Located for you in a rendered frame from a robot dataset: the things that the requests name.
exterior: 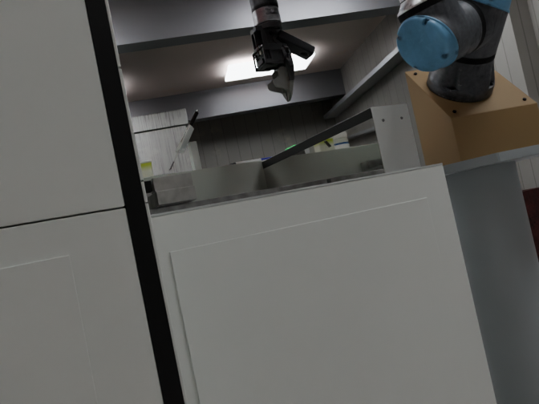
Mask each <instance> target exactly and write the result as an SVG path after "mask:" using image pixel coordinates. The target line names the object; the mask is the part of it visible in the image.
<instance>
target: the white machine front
mask: <svg viewBox="0 0 539 404"><path fill-rule="evenodd" d="M85 3H86V8H87V15H88V20H89V24H90V28H91V36H92V40H93V44H94V48H95V56H96V61H97V65H98V69H99V77H100V81H101V85H102V89H103V97H104V102H105V106H106V110H107V117H108V122H109V126H110V130H111V137H112V142H113V147H114V151H115V158H116V163H117V167H118V171H119V175H120V183H121V188H122V192H123V196H124V203H125V206H129V205H134V204H143V203H147V202H148V198H147V194H146V190H145V186H144V182H141V181H142V180H143V179H144V178H143V174H142V170H141V166H140V158H139V154H138V150H137V146H136V138H135V134H134V130H133V126H132V117H131V113H130V109H129V105H128V97H127V93H126V89H125V85H124V77H123V73H122V69H120V67H121V65H120V57H119V53H118V49H117V45H116V37H115V33H114V29H113V25H112V20H111V12H110V8H109V4H108V0H85ZM125 206H124V207H125Z"/></svg>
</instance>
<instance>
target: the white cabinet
mask: <svg viewBox="0 0 539 404"><path fill-rule="evenodd" d="M151 219H152V227H153V231H154V235H155V239H156V247H157V251H158V255H159V259H160V267H161V271H162V275H163V279H164V287H165V291H166V295H167V299H168V307H169V311H170V316H171V320H172V327H173V332H174V336H175V340H176V347H177V352H178V356H179V360H180V367H181V372H182V376H183V380H184V388H185V392H186V396H187V400H188V404H496V397H495V394H494V389H493V386H492V379H491V376H490V372H489V368H488V362H487V358H486V354H485V351H484V344H483V341H482V336H481V333H480V327H479V323H478V319H477V315H476V309H475V305H474V301H473V298H472V291H471V288H470V284H469V280H468V274H467V270H466V266H465V263H464V256H463V252H462V248H461V245H460V238H459V234H458V231H457V227H456V221H455V217H454V213H453V210H452V203H451V199H450V196H449V191H448V186H447V181H446V178H445V174H444V168H443V165H439V166H435V167H429V168H421V169H417V170H412V171H408V172H400V173H395V174H390V175H385V176H377V177H372V178H368V179H363V180H355V181H351V182H346V183H341V184H333V185H328V186H324V187H319V188H311V189H306V190H301V191H297V192H288V193H284V194H279V195H275V196H267V197H262V198H257V199H252V200H244V201H240V202H235V203H231V204H223V205H217V206H213V207H208V208H200V209H195V210H191V211H186V212H178V213H173V214H168V215H164V216H156V217H151Z"/></svg>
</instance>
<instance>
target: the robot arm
mask: <svg viewBox="0 0 539 404"><path fill-rule="evenodd" d="M511 1H512V0H399V2H400V4H401V5H400V9H399V13H398V15H397V17H398V19H399V22H400V25H401V26H400V27H399V29H398V32H397V35H398V38H397V39H396V43H397V47H398V50H399V53H400V55H401V56H402V58H403V59H404V61H405V62H406V63H407V64H408V65H410V66H411V67H413V68H416V69H418V70H419V71H429V74H428V80H427V85H428V88H429V89H430V90H431V91H432V92H433V93H435V94H436V95H438V96H440V97H442V98H444V99H448V100H451V101H456V102H462V103H475V102H480V101H482V100H485V99H487V98H488V97H490V96H491V94H492V91H493V88H494V86H495V72H494V58H495V56H496V51H497V48H498V45H499V42H500V40H501V35H502V32H503V29H504V26H505V22H506V19H507V16H508V13H509V12H510V10H509V8H510V5H511ZM249 3H250V7H251V10H252V15H253V22H254V27H253V29H252V30H251V31H250V34H251V39H252V43H253V49H254V52H253V53H252V56H253V63H254V67H255V71H256V72H263V71H274V72H273V74H272V77H273V81H272V82H271V83H269V84H268V85H267V87H268V89H269V91H273V92H277V93H282V94H283V96H284V98H285V99H286V101H287V102H289V101H290V100H291V98H292V94H293V89H294V62H293V59H292V56H291V53H292V54H294V55H297V56H298V57H300V58H302V59H305V60H307V59H308V58H309V57H310V56H312V55H313V54H314V51H315V47H314V46H312V45H310V44H309V43H307V42H304V41H302V40H301V39H299V38H296V37H294V36H293V35H291V34H288V33H286V32H285V31H283V30H282V20H281V17H280V13H279V9H278V1H277V0H249ZM255 59H256V63H257V67H256V63H255Z"/></svg>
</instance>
